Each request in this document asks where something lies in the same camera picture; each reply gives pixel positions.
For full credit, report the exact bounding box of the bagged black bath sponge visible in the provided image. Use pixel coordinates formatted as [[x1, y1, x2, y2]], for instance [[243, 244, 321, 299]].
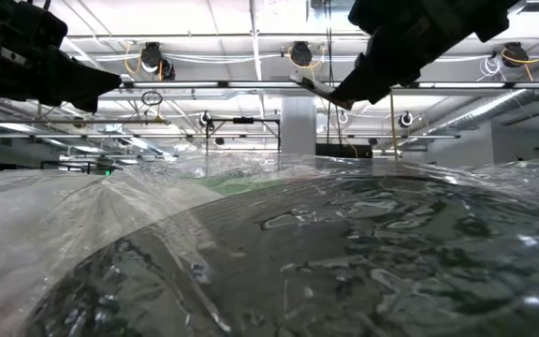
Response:
[[25, 154, 539, 337]]

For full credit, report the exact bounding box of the silver flexible air duct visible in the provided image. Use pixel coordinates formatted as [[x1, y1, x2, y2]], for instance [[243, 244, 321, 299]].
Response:
[[426, 69, 539, 138]]

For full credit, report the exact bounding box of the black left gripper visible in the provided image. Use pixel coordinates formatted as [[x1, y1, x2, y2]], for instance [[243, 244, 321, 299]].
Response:
[[0, 0, 124, 114]]

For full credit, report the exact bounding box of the distant black rig frame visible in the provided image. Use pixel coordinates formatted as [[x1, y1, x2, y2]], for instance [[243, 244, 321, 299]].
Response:
[[204, 117, 283, 168]]

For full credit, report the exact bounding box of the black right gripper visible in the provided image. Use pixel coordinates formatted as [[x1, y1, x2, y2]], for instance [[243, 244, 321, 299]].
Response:
[[329, 0, 518, 110]]

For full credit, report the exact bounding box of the black reel with orange cable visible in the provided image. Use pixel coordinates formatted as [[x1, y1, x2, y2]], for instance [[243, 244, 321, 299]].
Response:
[[138, 40, 177, 81]]

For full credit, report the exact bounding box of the yellow hanging cable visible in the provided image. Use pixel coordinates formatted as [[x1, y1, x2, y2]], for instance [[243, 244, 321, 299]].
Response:
[[389, 88, 400, 163]]

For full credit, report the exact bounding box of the long light strip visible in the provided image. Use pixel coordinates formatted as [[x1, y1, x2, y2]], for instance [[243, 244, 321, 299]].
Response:
[[118, 80, 539, 91]]

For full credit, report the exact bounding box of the black hanging cable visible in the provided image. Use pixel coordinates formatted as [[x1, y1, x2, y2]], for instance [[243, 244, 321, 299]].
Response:
[[324, 0, 336, 147]]

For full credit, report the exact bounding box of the white structural column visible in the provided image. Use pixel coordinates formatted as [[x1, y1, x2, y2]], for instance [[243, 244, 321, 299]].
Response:
[[280, 95, 318, 159]]

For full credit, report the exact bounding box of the black reel with yellow cable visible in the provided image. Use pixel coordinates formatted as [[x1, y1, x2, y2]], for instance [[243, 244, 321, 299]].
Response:
[[500, 40, 531, 68], [286, 40, 315, 68]]

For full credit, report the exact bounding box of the white coiled cable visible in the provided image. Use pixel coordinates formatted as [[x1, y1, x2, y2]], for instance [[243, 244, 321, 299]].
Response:
[[478, 54, 504, 81]]

